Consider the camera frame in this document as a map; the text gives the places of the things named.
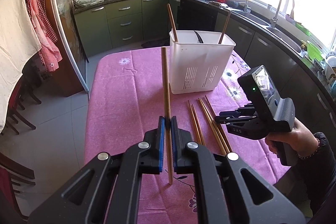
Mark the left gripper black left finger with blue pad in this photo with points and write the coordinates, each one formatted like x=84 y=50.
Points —
x=106 y=190

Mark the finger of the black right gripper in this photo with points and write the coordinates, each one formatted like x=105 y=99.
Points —
x=247 y=110
x=231 y=119

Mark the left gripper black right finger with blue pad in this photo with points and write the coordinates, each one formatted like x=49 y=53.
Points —
x=227 y=189

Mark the brown chopstick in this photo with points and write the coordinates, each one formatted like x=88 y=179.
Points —
x=167 y=110

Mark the black sleeved right forearm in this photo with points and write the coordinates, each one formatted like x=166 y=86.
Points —
x=318 y=173

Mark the chrome kitchen faucet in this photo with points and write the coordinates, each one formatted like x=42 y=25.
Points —
x=274 y=20

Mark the green kitchen cabinets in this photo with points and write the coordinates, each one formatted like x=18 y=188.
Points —
x=118 y=24

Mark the person's right hand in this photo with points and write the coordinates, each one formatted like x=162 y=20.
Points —
x=301 y=140

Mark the white plastic utensil holder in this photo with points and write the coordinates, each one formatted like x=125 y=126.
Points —
x=197 y=67

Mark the black fork in holder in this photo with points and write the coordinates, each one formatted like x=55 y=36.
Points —
x=200 y=40

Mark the small chrome faucet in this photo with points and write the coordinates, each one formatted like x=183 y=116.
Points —
x=247 y=9

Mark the dark wooden chair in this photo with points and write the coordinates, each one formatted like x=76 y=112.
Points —
x=24 y=85

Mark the red checkered apron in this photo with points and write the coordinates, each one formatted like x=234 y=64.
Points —
x=49 y=53

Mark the white hanging cloth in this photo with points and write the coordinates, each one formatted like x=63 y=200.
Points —
x=19 y=43

